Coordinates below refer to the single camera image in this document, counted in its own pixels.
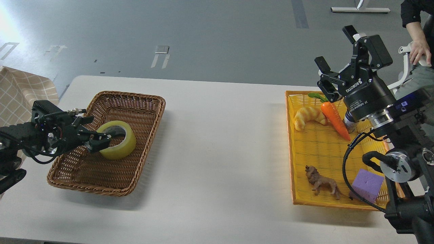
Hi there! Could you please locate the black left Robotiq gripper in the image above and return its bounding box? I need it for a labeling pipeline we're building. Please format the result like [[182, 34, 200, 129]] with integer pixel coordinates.
[[41, 113, 117, 154]]

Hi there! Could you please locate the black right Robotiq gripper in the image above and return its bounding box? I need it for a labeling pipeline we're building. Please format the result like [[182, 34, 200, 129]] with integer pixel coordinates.
[[314, 25, 396, 122]]

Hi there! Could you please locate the yellow tape roll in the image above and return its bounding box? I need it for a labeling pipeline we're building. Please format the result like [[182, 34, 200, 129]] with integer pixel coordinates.
[[97, 120, 136, 160]]

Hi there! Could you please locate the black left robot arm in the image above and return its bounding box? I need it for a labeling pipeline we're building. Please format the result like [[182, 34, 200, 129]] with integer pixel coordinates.
[[0, 100, 118, 194]]

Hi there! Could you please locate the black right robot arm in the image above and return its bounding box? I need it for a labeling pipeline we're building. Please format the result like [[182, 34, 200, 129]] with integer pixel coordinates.
[[315, 26, 434, 244]]

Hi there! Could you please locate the person's hand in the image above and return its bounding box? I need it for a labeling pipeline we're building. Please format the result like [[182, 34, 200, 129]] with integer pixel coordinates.
[[410, 40, 431, 67]]

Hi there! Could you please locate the brown wicker basket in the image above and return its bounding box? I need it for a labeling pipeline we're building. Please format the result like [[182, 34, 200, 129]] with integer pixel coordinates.
[[47, 91, 166, 197]]

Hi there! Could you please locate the toy orange carrot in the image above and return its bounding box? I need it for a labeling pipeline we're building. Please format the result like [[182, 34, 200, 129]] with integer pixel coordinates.
[[308, 93, 351, 141]]

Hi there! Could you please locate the small dark jar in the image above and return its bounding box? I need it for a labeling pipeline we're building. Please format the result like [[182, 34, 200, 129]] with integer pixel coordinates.
[[343, 115, 358, 134]]

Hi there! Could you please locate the white stand base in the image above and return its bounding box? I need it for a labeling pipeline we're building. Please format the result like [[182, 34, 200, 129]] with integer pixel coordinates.
[[330, 0, 391, 14]]

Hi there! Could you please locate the toy croissant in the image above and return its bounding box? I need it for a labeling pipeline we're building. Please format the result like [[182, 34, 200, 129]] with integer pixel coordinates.
[[293, 106, 328, 131]]

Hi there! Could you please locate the seated person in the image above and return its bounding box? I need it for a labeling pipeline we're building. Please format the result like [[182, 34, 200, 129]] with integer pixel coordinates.
[[395, 0, 434, 99]]

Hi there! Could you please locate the beige checkered cloth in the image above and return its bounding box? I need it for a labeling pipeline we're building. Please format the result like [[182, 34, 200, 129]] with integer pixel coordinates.
[[0, 66, 60, 163]]

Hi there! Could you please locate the brown toy lion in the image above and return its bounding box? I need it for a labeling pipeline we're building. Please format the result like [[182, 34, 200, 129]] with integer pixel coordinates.
[[305, 165, 354, 200]]

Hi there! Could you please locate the purple foam cube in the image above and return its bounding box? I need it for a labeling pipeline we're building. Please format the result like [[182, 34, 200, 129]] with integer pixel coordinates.
[[351, 169, 384, 204]]

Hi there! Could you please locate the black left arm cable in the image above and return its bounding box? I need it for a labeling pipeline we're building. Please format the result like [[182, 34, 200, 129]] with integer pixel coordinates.
[[0, 130, 58, 165]]

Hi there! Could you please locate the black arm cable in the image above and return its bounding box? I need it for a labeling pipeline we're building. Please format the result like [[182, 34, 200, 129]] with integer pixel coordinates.
[[0, 130, 58, 165], [342, 130, 387, 213]]

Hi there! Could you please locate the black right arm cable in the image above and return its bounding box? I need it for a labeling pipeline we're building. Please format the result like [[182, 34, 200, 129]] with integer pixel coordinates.
[[342, 130, 387, 213]]

